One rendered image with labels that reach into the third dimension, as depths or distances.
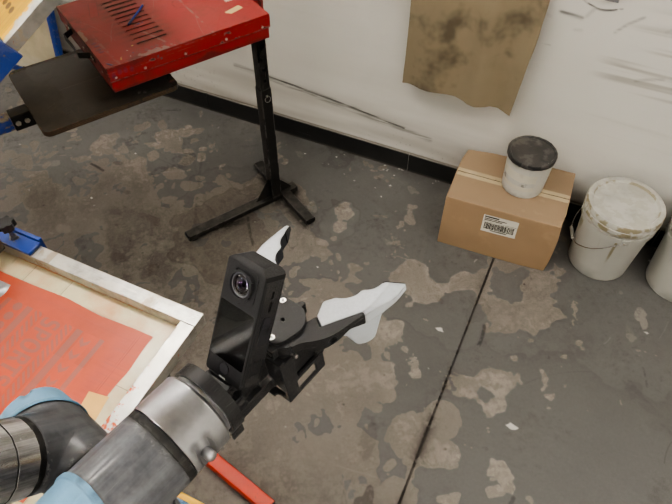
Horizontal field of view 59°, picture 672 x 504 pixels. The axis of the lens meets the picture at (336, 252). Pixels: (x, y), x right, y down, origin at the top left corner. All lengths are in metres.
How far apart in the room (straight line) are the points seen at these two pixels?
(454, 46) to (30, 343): 1.93
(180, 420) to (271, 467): 1.79
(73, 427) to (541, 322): 2.26
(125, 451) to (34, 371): 1.01
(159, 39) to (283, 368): 1.66
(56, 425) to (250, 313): 0.24
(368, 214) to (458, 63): 0.82
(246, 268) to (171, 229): 2.50
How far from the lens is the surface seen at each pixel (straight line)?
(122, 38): 2.13
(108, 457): 0.50
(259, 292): 0.48
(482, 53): 2.59
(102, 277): 1.55
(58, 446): 0.63
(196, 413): 0.50
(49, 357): 1.50
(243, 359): 0.51
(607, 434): 2.52
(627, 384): 2.66
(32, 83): 2.33
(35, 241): 1.68
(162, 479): 0.50
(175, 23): 2.17
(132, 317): 1.49
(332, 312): 0.54
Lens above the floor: 2.14
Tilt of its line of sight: 50 degrees down
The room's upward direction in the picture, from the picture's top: straight up
